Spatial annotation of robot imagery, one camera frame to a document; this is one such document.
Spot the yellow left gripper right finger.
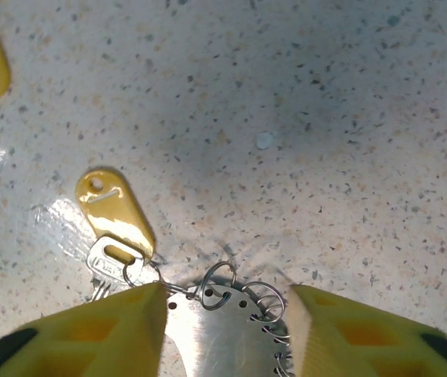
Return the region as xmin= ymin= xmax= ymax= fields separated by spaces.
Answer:
xmin=288 ymin=284 xmax=447 ymax=377

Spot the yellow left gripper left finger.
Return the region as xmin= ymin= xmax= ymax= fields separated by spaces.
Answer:
xmin=0 ymin=282 xmax=168 ymax=377

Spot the silver key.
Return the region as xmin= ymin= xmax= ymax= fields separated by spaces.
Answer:
xmin=85 ymin=234 xmax=145 ymax=302

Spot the metal keyring plate with rings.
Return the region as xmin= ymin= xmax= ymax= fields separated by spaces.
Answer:
xmin=163 ymin=261 xmax=297 ymax=377

